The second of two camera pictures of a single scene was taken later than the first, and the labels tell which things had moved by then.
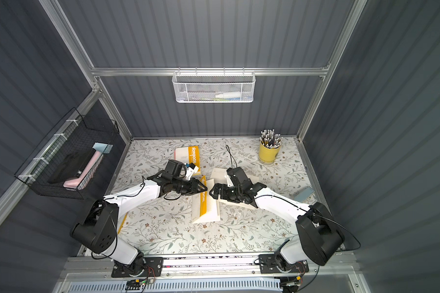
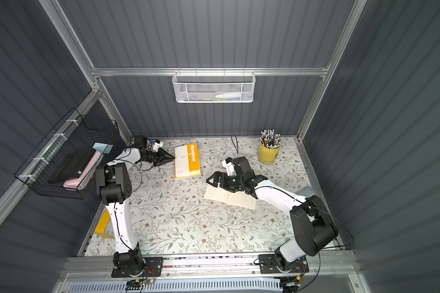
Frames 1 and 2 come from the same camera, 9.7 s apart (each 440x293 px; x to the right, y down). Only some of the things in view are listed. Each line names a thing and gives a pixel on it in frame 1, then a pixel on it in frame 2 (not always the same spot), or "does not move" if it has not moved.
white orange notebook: x=205 y=208 → x=187 y=162
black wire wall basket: x=70 y=162 does not move
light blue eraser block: x=301 y=196 does not move
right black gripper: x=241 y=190 → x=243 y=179
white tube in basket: x=228 y=95 does not move
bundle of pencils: x=269 y=138 does not move
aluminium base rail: x=102 y=268 does not move
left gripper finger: x=197 y=186 → x=165 y=157
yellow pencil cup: x=267 y=155 does not move
